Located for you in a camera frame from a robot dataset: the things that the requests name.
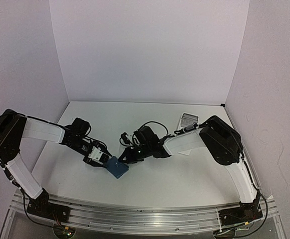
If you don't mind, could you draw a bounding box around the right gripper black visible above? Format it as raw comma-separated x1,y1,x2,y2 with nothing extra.
119,144,152,165

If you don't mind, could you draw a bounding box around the blue leather card holder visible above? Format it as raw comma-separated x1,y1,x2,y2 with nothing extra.
106,156,129,179

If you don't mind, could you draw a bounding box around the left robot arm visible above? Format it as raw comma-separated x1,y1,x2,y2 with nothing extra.
0,109,112,223

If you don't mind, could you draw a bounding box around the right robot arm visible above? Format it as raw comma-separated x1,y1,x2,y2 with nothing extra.
118,116,264,225

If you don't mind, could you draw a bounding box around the stack of cards in tray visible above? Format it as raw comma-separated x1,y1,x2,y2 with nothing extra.
180,113,199,128

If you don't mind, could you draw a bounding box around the white plastic tray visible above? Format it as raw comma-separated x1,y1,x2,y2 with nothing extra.
177,117,198,132

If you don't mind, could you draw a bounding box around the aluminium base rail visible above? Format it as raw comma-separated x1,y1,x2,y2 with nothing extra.
9,191,278,231

